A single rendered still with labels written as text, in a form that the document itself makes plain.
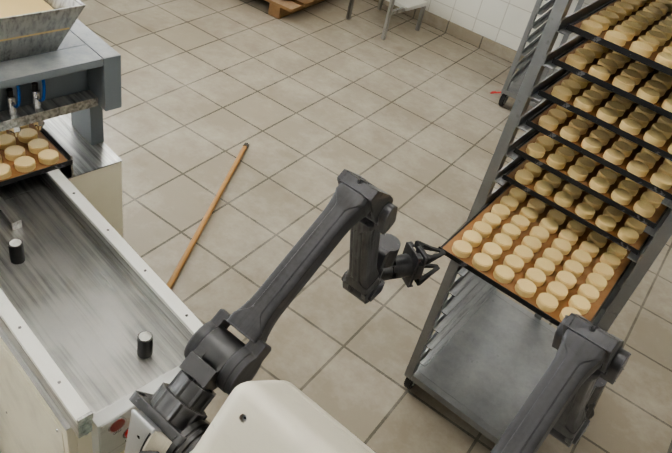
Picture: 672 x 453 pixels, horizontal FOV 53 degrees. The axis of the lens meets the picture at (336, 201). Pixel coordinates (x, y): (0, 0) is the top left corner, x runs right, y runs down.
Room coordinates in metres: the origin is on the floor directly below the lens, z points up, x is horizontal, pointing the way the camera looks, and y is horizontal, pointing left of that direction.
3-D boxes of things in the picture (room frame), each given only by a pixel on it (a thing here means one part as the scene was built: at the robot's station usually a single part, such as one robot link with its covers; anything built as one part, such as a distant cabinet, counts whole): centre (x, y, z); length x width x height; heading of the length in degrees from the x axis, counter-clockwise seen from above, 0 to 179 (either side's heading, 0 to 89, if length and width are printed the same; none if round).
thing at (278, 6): (5.14, 0.99, 0.06); 1.20 x 0.80 x 0.11; 65
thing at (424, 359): (1.82, -0.59, 0.24); 0.64 x 0.03 x 0.03; 149
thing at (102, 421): (0.79, 0.29, 0.77); 0.24 x 0.04 x 0.14; 143
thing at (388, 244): (1.16, -0.12, 0.99); 0.12 x 0.09 x 0.11; 152
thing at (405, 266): (1.22, -0.19, 0.95); 0.07 x 0.07 x 0.10; 30
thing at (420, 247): (1.25, -0.25, 0.97); 0.09 x 0.07 x 0.07; 120
